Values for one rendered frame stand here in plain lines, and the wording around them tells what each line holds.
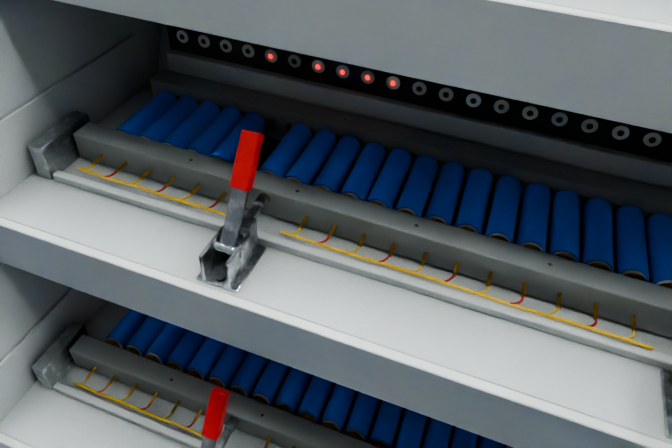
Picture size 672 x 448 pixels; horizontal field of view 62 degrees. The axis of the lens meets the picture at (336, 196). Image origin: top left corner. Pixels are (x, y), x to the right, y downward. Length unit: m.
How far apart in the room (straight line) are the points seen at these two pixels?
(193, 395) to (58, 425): 0.11
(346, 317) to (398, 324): 0.03
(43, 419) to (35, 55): 0.29
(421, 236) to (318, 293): 0.07
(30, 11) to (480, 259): 0.34
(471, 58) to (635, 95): 0.07
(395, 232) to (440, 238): 0.03
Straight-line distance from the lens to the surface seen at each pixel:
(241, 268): 0.35
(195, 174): 0.40
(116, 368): 0.52
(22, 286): 0.50
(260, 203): 0.37
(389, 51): 0.28
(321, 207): 0.36
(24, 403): 0.55
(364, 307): 0.34
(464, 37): 0.27
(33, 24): 0.45
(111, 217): 0.41
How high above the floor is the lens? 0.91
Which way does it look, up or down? 20 degrees down
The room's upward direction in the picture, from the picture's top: 10 degrees clockwise
